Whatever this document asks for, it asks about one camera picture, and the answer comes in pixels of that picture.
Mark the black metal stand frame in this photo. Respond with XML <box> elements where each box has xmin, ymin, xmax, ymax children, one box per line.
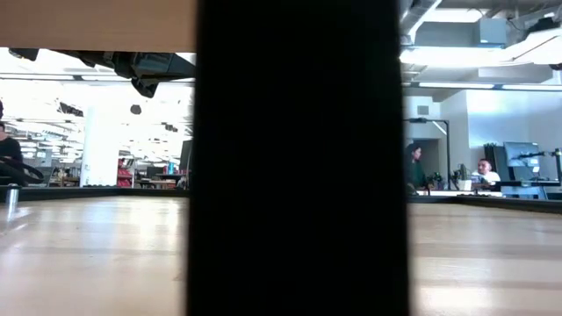
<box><xmin>403</xmin><ymin>117</ymin><xmax>452</xmax><ymax>190</ymax></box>

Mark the wooden shelf board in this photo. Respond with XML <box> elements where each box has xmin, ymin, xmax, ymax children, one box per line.
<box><xmin>0</xmin><ymin>0</ymin><xmax>198</xmax><ymax>54</ymax></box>

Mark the white column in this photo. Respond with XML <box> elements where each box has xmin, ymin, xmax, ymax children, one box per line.
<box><xmin>79</xmin><ymin>104</ymin><xmax>120</xmax><ymax>188</ymax></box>

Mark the blue screen monitor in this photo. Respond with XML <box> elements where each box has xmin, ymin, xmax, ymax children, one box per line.
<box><xmin>503</xmin><ymin>140</ymin><xmax>542</xmax><ymax>169</ymax></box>

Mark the ceiling light strip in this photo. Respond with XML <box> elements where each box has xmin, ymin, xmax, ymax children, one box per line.
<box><xmin>416</xmin><ymin>81</ymin><xmax>562</xmax><ymax>92</ymax></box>

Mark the grey ceiling air unit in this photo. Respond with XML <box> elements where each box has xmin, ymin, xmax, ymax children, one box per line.
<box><xmin>414</xmin><ymin>17</ymin><xmax>509</xmax><ymax>48</ymax></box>

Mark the person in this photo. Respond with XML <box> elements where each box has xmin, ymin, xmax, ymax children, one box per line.
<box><xmin>405</xmin><ymin>142</ymin><xmax>426</xmax><ymax>197</ymax></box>
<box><xmin>0</xmin><ymin>99</ymin><xmax>45</xmax><ymax>187</ymax></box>
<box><xmin>116</xmin><ymin>157</ymin><xmax>133</xmax><ymax>189</ymax></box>
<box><xmin>470</xmin><ymin>157</ymin><xmax>502</xmax><ymax>191</ymax></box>

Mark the black monitor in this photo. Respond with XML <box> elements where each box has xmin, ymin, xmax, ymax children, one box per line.
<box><xmin>178</xmin><ymin>139</ymin><xmax>193</xmax><ymax>177</ymax></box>

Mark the silver ceiling duct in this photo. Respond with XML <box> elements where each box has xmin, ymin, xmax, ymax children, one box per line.
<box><xmin>400</xmin><ymin>0</ymin><xmax>443</xmax><ymax>45</ymax></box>

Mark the silver metal cylinder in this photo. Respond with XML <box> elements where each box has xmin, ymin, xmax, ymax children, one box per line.
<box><xmin>4</xmin><ymin>183</ymin><xmax>21</xmax><ymax>212</ymax></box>

